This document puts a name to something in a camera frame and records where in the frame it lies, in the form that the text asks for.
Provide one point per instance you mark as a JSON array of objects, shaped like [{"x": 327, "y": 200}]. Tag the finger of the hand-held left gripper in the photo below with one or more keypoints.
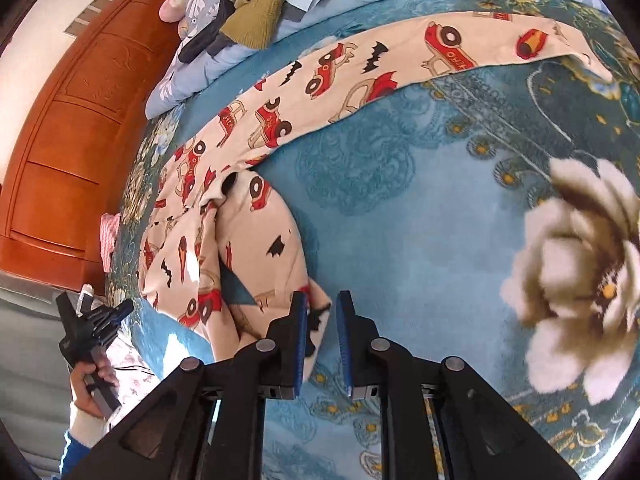
[
  {"x": 117, "y": 310},
  {"x": 106, "y": 336}
]

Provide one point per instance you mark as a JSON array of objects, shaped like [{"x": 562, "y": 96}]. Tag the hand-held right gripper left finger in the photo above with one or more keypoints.
[{"x": 299, "y": 345}]

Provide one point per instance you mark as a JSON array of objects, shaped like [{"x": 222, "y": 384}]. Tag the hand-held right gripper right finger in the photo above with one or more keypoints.
[{"x": 345, "y": 347}]

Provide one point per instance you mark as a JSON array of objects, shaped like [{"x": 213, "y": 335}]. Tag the cream car-print pants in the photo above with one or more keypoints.
[{"x": 260, "y": 120}]

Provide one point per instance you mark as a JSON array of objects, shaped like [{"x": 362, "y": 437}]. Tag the person's left hand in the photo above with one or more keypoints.
[{"x": 85, "y": 385}]

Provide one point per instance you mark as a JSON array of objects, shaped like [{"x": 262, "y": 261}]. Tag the pink floral bedsheet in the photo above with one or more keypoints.
[{"x": 131, "y": 362}]

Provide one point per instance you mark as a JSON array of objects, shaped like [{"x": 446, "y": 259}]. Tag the pink checked cloth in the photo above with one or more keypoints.
[{"x": 110, "y": 240}]

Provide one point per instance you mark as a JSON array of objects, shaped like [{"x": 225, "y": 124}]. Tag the teal floral blanket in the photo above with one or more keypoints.
[{"x": 425, "y": 210}]

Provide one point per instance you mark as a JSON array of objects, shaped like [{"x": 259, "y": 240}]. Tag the orange-brown wooden headboard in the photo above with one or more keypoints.
[{"x": 75, "y": 135}]

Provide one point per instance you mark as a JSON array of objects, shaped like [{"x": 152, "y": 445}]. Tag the pile of bedding and pillows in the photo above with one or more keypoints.
[{"x": 200, "y": 77}]

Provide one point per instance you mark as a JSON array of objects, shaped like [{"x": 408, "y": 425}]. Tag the pink plush toy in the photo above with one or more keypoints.
[{"x": 171, "y": 6}]

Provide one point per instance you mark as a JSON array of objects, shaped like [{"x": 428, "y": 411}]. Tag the olive green knit sweater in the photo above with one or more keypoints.
[{"x": 260, "y": 15}]

